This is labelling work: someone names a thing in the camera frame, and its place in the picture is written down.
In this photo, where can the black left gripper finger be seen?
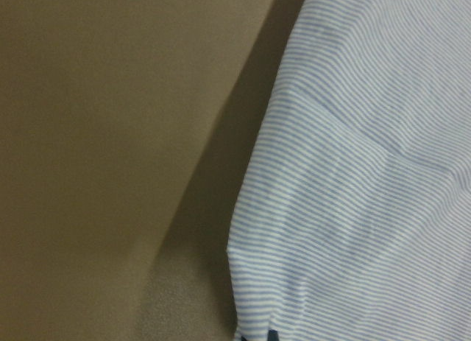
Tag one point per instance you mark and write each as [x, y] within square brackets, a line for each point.
[272, 335]

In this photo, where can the light blue striped shirt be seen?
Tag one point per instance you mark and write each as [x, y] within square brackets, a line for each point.
[353, 220]

